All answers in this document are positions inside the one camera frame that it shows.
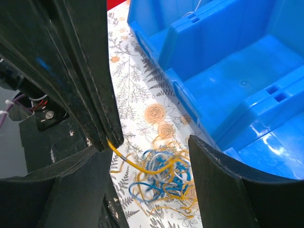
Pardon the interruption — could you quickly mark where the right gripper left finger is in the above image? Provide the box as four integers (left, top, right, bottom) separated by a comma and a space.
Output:
0, 146, 113, 228

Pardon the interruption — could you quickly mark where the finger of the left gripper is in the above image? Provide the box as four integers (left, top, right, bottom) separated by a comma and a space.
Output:
0, 0, 106, 151
66, 0, 124, 146

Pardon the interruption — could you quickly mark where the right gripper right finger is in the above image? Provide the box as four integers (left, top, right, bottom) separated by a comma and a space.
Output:
189, 135, 304, 228

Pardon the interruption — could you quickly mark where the yellow wire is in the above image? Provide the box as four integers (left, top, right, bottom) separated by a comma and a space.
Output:
106, 137, 199, 219

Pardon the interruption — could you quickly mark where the blue wire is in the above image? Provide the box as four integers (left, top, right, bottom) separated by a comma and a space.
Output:
128, 149, 192, 204

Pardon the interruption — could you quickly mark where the white wire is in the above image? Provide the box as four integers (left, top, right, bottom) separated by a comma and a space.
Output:
148, 153, 186, 188

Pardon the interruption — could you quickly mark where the blue plastic divided bin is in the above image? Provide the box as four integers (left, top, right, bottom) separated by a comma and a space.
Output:
128, 0, 304, 180

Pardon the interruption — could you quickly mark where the red white toy block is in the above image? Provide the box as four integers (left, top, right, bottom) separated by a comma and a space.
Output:
106, 0, 130, 10

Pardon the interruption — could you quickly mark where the floral patterned table mat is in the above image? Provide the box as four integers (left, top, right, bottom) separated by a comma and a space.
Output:
107, 1, 204, 228

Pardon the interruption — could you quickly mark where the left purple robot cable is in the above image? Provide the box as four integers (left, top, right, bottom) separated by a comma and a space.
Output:
0, 94, 26, 130

